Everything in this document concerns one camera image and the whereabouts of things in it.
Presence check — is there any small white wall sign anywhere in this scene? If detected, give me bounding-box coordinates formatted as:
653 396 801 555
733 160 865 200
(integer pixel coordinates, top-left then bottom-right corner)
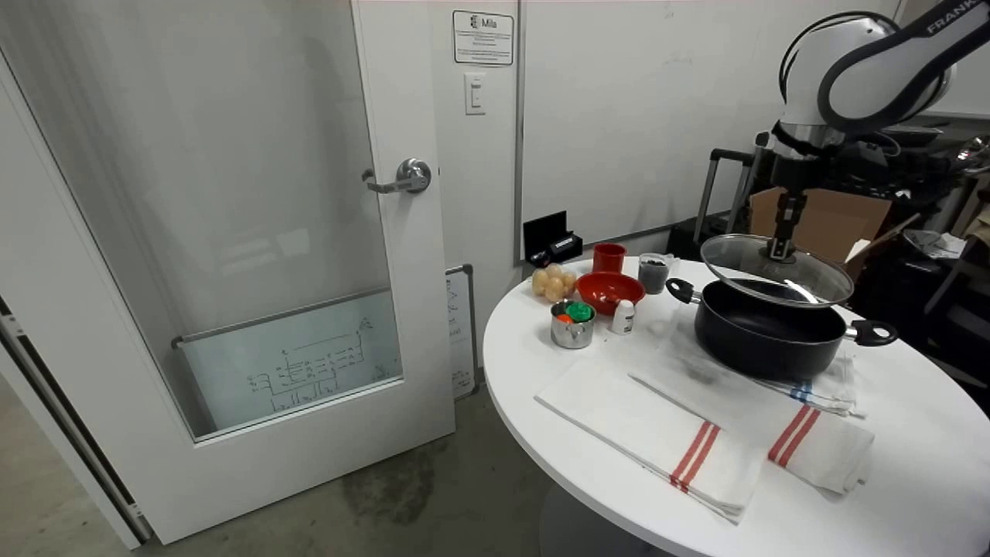
449 7 517 73

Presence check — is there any low white wall poster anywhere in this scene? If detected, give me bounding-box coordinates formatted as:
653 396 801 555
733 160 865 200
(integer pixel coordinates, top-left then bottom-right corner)
443 262 480 402

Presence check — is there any brown cardboard box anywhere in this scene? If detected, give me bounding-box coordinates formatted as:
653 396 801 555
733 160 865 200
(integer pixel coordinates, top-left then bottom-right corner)
747 184 898 270

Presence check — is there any black metal frame handle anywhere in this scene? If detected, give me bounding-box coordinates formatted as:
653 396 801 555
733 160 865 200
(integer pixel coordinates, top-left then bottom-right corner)
693 145 763 255

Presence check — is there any black equipment cart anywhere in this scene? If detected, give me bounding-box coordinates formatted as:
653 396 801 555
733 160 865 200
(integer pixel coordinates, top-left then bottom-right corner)
845 108 990 389

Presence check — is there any yellowish bread roll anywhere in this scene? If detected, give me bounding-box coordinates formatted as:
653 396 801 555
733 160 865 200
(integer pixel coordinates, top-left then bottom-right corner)
528 262 581 308

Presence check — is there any grey measuring cup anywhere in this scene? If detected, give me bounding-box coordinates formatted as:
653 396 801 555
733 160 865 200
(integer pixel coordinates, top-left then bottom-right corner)
633 257 670 298

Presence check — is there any black wall holder box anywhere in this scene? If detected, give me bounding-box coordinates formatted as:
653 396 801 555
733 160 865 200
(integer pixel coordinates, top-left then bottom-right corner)
520 208 587 270

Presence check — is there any white door with frosted glass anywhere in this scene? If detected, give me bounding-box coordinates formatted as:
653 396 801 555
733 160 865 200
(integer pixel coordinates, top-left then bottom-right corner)
0 0 457 549

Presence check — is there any black cooking pot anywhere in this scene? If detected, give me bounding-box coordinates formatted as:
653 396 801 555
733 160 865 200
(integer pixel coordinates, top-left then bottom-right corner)
665 272 901 383

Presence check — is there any glass lid with black knob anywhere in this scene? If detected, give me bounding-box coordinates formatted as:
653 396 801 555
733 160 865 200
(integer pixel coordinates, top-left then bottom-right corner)
700 233 857 312

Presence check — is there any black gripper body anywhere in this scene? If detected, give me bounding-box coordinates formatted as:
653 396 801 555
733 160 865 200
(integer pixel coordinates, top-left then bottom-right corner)
775 186 811 235

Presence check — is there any white light switch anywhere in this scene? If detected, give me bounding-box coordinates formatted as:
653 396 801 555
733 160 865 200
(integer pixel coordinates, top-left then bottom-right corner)
462 67 491 117

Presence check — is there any red mug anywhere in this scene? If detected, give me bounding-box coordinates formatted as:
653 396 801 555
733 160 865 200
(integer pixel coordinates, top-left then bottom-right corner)
590 243 631 279

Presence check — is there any silver door lever handle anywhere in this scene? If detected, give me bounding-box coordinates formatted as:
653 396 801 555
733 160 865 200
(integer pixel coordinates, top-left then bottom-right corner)
358 156 437 198

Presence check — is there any small clear shaker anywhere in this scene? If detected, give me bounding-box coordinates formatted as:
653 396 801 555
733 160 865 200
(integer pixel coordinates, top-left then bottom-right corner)
609 298 641 338

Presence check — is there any red bowl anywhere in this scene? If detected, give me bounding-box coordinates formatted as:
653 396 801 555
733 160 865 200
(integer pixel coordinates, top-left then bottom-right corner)
574 270 651 320

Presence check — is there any open tin can with items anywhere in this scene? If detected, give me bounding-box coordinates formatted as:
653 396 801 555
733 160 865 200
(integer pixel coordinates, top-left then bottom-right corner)
549 298 600 354

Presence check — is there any white towel with red stripes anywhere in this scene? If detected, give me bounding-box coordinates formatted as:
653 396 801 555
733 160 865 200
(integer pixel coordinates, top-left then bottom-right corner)
628 346 880 501
532 354 775 525

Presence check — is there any white wall whiteboard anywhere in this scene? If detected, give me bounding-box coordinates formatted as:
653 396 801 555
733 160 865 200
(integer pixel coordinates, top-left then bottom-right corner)
514 0 901 266

